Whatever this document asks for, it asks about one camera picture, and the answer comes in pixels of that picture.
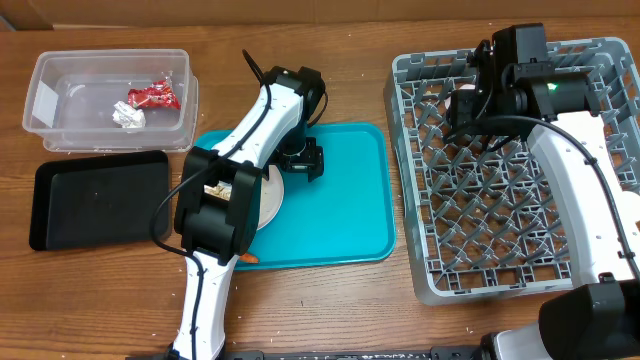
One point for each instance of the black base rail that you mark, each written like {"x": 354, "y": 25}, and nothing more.
{"x": 435, "y": 353}

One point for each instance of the grey dishwasher rack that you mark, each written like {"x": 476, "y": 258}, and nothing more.
{"x": 483, "y": 224}

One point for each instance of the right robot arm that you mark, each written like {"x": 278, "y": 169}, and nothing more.
{"x": 519, "y": 94}

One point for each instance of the small foil ball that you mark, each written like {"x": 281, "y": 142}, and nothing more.
{"x": 127, "y": 116}

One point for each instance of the teal serving tray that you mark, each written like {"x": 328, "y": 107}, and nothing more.
{"x": 344, "y": 216}

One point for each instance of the orange carrot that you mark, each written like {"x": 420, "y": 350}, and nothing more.
{"x": 249, "y": 258}

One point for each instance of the white dinner plate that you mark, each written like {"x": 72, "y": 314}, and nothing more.
{"x": 272, "y": 196}

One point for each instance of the peanut shells pile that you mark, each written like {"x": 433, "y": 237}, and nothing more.
{"x": 221, "y": 190}

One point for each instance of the black tray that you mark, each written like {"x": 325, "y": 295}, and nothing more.
{"x": 97, "y": 201}

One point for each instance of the white cup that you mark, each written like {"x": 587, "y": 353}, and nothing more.
{"x": 628, "y": 205}

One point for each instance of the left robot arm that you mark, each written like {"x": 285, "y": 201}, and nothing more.
{"x": 217, "y": 212}

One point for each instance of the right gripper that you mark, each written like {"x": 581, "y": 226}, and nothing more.
{"x": 463, "y": 121}

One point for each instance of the red snack wrapper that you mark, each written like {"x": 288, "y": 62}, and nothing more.
{"x": 159, "y": 94}

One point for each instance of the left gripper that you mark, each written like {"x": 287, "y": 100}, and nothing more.
{"x": 312, "y": 160}

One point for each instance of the clear plastic bin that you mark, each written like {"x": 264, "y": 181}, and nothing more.
{"x": 72, "y": 95}

